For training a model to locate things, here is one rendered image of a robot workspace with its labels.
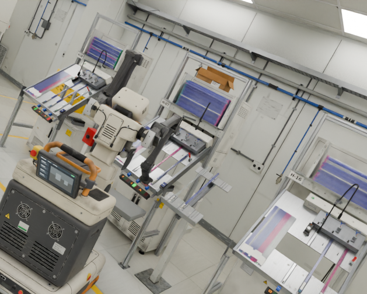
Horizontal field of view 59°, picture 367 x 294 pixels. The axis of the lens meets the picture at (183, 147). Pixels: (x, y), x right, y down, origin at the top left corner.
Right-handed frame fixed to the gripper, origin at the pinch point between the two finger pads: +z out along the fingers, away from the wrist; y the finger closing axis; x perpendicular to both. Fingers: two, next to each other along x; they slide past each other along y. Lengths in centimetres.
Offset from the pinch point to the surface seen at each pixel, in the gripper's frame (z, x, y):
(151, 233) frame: 43.9, 11.8, -14.1
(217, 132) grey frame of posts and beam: -10, -81, -10
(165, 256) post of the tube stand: 45, 19, -38
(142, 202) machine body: 44.5, -5.4, 17.5
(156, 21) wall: 18, -255, 249
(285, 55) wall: 3, -271, 26
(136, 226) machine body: 61, 10, 11
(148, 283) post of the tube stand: 59, 41, -38
